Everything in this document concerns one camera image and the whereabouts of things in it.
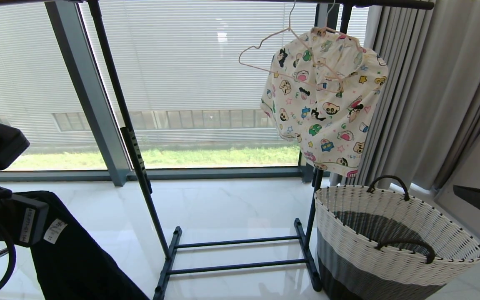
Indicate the beige curtain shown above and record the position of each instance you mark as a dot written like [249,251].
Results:
[423,104]

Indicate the pink clothes hanger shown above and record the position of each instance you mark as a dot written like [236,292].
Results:
[342,33]
[274,36]

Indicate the black clothes rack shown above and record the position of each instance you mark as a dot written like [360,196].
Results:
[138,162]

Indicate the black garment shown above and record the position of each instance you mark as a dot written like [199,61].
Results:
[77,266]

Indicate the window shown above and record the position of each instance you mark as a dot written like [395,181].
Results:
[202,62]

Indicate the white laundry basket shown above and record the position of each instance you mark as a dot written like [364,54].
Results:
[390,271]

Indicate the cream printed garment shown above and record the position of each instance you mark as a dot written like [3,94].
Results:
[327,125]

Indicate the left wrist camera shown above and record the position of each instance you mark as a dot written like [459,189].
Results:
[2,146]

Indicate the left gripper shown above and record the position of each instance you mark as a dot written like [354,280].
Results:
[15,221]

